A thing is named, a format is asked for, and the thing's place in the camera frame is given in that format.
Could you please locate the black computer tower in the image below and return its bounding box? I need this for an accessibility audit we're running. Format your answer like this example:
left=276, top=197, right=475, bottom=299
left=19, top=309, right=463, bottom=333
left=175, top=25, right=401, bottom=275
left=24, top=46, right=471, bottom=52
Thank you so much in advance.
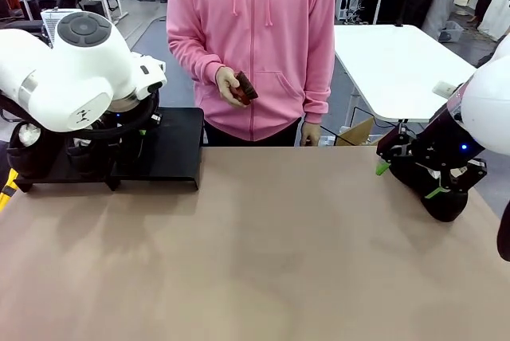
left=82, top=0, right=108, bottom=18

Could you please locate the yellow and black fabric item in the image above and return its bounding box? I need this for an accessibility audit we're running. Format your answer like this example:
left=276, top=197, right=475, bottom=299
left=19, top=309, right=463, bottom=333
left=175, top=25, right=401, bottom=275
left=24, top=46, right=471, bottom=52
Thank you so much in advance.
left=0, top=167, right=19, bottom=213

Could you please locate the white table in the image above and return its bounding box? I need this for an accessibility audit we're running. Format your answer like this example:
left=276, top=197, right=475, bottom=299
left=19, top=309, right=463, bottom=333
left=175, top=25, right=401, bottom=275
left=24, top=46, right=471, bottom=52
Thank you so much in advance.
left=333, top=24, right=477, bottom=127

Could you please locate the brown cardboard box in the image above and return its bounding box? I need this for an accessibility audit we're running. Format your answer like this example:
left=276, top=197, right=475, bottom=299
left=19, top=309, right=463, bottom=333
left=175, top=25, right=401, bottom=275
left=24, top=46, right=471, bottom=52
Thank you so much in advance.
left=337, top=116, right=378, bottom=147

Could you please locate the grey plastic bin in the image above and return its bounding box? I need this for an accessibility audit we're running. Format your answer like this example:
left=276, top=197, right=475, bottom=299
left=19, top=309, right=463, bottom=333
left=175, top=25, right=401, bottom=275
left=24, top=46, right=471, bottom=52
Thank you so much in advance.
left=437, top=20, right=465, bottom=43

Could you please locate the person in pink hoodie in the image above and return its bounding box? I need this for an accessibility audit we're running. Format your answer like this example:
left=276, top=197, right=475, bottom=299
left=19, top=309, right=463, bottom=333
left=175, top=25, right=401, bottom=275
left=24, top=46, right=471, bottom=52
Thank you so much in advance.
left=166, top=0, right=336, bottom=147

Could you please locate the person's right forearm pink sleeve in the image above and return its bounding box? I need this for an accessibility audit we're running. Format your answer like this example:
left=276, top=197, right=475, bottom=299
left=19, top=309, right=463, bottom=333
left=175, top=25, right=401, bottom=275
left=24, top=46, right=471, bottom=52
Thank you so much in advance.
left=166, top=33, right=225, bottom=84

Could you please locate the black metal shoe stand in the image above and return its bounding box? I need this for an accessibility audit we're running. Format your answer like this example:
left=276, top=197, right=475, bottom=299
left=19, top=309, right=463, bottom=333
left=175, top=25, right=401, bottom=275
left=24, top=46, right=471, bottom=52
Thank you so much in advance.
left=109, top=108, right=205, bottom=191
left=14, top=149, right=120, bottom=194

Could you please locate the small white device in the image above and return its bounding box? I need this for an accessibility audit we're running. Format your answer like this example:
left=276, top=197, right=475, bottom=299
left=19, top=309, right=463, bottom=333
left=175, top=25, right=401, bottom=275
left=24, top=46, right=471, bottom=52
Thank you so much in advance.
left=432, top=80, right=456, bottom=99

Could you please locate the white computer case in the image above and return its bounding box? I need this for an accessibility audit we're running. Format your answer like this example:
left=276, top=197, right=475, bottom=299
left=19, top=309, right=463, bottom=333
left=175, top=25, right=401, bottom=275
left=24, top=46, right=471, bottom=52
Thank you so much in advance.
left=336, top=0, right=362, bottom=22

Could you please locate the brown wooden shoe brush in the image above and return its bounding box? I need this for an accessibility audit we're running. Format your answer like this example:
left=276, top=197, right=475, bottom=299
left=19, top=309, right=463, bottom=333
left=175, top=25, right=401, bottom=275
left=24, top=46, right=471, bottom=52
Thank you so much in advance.
left=232, top=71, right=260, bottom=106

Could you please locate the person's right hand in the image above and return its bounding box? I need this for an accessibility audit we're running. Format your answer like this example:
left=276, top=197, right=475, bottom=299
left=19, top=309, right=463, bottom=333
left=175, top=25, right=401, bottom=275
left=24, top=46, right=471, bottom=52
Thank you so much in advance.
left=214, top=66, right=250, bottom=109

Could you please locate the white air purifier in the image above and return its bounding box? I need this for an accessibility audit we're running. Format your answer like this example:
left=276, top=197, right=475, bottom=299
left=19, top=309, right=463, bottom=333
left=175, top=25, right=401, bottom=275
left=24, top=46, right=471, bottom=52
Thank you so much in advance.
left=41, top=8, right=80, bottom=45

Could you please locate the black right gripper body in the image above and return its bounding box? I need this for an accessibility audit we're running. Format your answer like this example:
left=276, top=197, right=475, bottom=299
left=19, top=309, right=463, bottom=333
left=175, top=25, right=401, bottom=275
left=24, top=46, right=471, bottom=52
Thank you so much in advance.
left=414, top=84, right=485, bottom=171

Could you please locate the seated person's dark leg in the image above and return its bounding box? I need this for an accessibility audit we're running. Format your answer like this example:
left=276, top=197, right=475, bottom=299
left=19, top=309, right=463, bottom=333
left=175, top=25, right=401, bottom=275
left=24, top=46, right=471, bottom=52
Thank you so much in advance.
left=475, top=44, right=501, bottom=69

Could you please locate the person's left forearm pink sleeve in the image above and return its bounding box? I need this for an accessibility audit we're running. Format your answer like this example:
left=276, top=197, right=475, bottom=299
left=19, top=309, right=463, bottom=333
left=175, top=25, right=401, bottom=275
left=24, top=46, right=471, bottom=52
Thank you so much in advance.
left=302, top=49, right=335, bottom=125

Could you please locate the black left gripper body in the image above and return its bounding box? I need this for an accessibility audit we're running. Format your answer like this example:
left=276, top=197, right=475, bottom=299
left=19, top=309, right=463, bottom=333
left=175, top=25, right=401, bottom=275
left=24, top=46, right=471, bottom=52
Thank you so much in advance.
left=106, top=100, right=151, bottom=129

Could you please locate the person's left hand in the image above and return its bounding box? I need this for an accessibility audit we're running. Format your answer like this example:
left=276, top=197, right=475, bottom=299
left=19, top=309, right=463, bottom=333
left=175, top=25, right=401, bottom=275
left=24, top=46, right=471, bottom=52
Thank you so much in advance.
left=299, top=120, right=322, bottom=147

